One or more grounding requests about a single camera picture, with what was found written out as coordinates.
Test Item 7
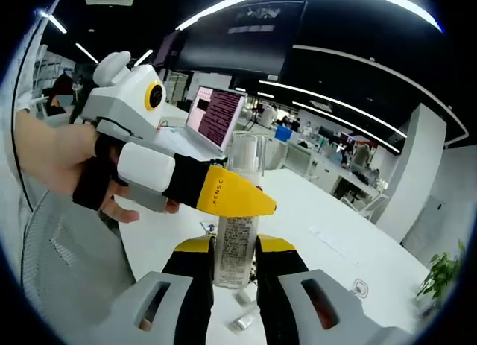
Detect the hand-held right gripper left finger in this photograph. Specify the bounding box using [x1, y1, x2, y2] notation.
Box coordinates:
[98, 236, 218, 345]

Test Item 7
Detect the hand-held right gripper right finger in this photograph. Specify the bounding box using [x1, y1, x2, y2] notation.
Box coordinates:
[254, 233, 410, 345]

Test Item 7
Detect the red collar skincare bottle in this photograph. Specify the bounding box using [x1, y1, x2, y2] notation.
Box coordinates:
[213, 130, 268, 288]

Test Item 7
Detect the white table socket cover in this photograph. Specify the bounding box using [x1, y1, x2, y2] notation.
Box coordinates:
[351, 278, 371, 299]

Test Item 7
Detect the open laptop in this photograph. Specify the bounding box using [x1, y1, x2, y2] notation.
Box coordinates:
[156, 85, 248, 162]

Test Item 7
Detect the grey mesh office chair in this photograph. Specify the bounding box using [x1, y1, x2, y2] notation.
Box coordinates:
[21, 188, 136, 323]

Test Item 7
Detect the black hanging screen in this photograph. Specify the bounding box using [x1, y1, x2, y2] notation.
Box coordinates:
[174, 1, 308, 78]

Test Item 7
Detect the potted green plant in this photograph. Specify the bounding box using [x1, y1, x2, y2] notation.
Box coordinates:
[416, 240, 467, 302]

